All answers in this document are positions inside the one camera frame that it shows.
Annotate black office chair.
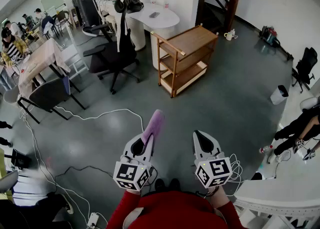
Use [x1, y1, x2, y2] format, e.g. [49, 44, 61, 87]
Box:
[82, 12, 141, 96]
[291, 46, 319, 94]

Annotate white round table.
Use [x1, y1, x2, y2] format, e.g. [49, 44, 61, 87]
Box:
[99, 2, 181, 71]

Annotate red and teal vacuum cleaner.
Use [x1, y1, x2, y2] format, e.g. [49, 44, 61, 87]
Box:
[258, 25, 295, 62]

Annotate table with beige tablecloth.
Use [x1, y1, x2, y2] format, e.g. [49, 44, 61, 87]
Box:
[17, 37, 73, 99]

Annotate person's right forearm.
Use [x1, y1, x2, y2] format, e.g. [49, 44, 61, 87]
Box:
[207, 185, 249, 229]

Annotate white trash bin black liner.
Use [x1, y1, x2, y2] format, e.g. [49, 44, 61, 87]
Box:
[269, 84, 290, 106]

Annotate dark wooden staircase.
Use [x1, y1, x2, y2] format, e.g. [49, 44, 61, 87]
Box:
[194, 0, 243, 34]

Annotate white floor cable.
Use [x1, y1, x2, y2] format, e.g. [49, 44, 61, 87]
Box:
[19, 108, 92, 225]

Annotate white power strip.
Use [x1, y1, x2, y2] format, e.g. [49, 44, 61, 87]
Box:
[86, 212, 101, 228]

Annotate dark grey chair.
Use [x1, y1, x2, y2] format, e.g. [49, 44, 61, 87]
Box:
[16, 76, 88, 125]

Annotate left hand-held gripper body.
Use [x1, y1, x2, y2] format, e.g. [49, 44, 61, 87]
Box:
[112, 154, 153, 192]

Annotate coiled white cable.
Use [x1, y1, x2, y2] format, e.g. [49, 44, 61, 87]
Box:
[227, 153, 245, 197]

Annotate white metal-frame table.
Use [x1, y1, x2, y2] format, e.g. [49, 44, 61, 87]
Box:
[233, 172, 320, 229]

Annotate black box device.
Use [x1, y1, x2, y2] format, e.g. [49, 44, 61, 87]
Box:
[4, 148, 33, 171]

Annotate person's red top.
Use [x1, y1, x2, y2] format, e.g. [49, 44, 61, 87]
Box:
[106, 190, 249, 229]

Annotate white wire shelf cart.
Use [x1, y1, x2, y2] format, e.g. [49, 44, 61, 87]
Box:
[59, 43, 90, 82]

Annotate plastic bottle red label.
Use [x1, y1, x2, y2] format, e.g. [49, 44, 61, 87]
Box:
[258, 144, 274, 155]

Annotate black floor cable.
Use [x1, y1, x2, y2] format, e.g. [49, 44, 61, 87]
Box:
[53, 164, 114, 192]

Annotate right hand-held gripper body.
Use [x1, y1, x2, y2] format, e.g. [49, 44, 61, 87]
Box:
[194, 152, 233, 189]

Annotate person's left forearm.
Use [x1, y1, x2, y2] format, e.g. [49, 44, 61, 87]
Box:
[106, 189, 142, 229]

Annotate wooden three-tier cart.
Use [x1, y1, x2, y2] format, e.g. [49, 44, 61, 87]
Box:
[150, 24, 220, 99]

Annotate dark grey appliance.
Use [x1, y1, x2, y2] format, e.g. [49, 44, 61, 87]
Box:
[69, 0, 104, 28]

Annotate white round chair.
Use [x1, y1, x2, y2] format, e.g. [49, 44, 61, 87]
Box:
[299, 96, 320, 112]

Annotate purple cloth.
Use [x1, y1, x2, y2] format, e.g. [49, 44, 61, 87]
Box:
[141, 109, 165, 147]

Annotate black bag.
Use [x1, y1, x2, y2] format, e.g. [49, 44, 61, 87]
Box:
[114, 0, 145, 14]

